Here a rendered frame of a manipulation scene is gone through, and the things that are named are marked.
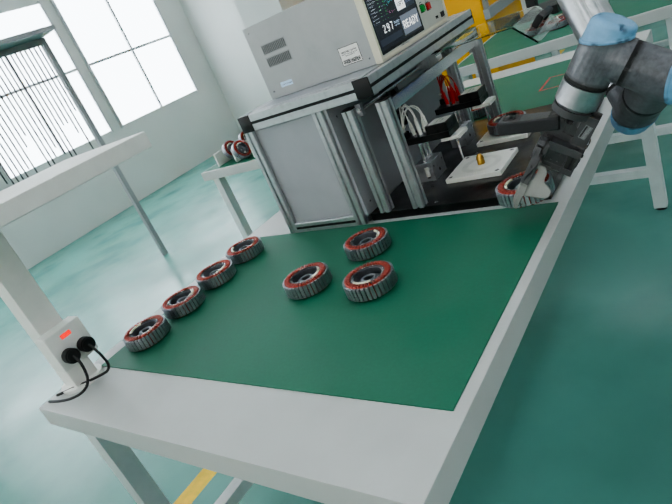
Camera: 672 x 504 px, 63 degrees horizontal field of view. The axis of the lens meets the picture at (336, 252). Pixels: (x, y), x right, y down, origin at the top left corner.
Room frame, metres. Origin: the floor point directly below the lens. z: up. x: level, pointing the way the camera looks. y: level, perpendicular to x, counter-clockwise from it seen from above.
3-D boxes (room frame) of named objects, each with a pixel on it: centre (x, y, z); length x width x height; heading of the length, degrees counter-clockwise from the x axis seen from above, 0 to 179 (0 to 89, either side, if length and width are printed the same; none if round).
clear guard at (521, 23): (1.60, -0.64, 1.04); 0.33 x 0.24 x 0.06; 47
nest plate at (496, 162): (1.37, -0.44, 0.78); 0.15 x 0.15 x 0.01; 47
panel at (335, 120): (1.63, -0.34, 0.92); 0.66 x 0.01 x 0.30; 137
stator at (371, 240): (1.21, -0.08, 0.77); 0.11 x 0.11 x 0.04
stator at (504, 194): (1.03, -0.40, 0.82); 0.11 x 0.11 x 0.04
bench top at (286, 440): (1.62, -0.35, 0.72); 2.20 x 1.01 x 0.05; 137
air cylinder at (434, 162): (1.47, -0.34, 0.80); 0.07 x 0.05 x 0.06; 137
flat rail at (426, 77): (1.53, -0.45, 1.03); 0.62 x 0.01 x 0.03; 137
